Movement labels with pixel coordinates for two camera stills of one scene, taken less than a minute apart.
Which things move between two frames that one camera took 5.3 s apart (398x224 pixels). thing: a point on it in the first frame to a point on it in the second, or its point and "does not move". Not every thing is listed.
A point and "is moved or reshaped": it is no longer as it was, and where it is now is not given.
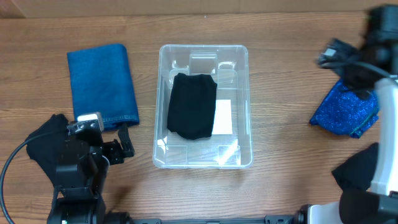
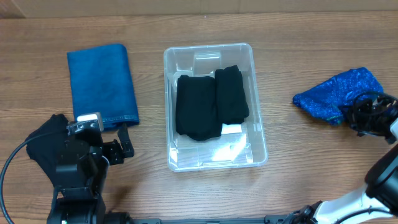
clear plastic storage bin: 230,145 is moved or reshaped
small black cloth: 357,171 to 233,106
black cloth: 48,150 does not move
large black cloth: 192,106 is moved or reshaped
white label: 222,122 to 231,129
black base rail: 267,219 does not move
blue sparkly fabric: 341,112 is moved or reshaped
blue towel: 101,81 does not move
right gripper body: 351,78 to 366,114
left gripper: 114,149 does not move
